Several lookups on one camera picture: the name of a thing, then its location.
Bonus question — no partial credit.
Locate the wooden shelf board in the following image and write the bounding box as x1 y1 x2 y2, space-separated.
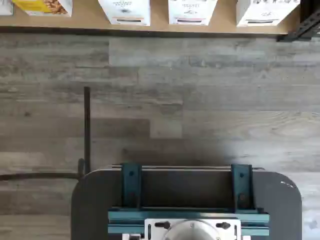
0 0 305 34

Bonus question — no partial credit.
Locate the white box pink strip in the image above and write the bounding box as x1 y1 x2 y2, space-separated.
167 0 218 27

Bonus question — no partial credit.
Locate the white box dark strip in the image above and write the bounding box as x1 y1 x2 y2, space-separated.
235 0 301 28

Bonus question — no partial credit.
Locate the white box yellow strip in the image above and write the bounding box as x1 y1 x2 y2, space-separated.
97 0 152 27

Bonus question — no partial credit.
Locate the white yellow purely elizabeth box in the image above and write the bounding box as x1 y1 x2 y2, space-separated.
11 0 74 19

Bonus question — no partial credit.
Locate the teal aluminium base frame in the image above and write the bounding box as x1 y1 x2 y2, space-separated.
107 163 271 240

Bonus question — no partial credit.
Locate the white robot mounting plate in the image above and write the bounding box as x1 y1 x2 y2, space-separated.
144 217 242 240

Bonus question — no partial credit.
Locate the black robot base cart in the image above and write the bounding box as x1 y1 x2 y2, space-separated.
70 163 303 240

